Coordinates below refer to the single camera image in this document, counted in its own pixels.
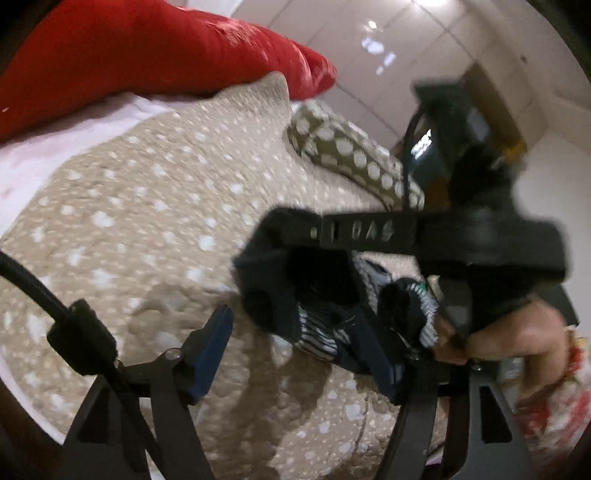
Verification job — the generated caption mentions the beige spotted quilt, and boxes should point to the beige spotted quilt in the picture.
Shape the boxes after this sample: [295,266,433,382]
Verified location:
[1,74,398,479]

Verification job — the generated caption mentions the olive hedgehog print pillow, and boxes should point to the olive hedgehog print pillow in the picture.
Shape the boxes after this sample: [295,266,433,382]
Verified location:
[287,100,425,211]

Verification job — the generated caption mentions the red plush blanket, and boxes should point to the red plush blanket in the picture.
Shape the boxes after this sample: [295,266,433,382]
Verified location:
[1,0,337,141]

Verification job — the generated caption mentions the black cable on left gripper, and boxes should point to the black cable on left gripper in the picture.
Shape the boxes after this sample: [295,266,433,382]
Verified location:
[0,250,153,480]

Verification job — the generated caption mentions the navy striped pants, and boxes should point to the navy striped pants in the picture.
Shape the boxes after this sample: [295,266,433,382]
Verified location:
[232,207,439,375]

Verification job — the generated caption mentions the person's right hand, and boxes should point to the person's right hand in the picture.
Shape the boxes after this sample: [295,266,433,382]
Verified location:
[434,299,570,401]

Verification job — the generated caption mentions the white bed sheet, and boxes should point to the white bed sheet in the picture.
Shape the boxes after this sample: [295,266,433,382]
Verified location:
[0,93,197,232]

